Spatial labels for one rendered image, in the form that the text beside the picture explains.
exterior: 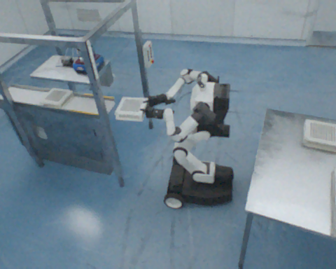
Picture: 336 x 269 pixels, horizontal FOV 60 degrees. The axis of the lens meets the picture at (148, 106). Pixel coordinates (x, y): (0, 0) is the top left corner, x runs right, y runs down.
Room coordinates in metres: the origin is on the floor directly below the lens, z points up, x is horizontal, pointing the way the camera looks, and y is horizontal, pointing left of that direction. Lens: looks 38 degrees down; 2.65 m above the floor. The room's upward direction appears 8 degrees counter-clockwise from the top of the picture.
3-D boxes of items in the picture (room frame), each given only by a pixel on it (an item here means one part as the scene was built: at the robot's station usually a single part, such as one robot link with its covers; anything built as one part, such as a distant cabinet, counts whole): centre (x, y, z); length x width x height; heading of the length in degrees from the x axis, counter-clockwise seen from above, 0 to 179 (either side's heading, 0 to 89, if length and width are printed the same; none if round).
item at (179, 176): (1.89, -0.43, 0.19); 0.64 x 0.52 x 0.33; 72
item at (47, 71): (2.35, 0.65, 1.36); 0.62 x 0.38 x 0.04; 65
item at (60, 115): (2.53, 0.99, 0.88); 1.30 x 0.29 x 0.10; 65
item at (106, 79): (2.39, 0.42, 1.25); 0.22 x 0.11 x 0.20; 65
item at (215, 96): (1.86, -0.50, 1.15); 0.34 x 0.30 x 0.36; 162
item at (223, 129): (1.85, -0.53, 0.88); 0.28 x 0.13 x 0.18; 72
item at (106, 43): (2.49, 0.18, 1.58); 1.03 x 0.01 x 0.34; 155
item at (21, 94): (2.53, 0.99, 0.92); 1.35 x 0.25 x 0.05; 65
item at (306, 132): (1.56, -1.31, 0.95); 0.25 x 0.24 x 0.02; 151
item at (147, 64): (2.97, -0.07, 1.08); 0.17 x 0.06 x 0.26; 155
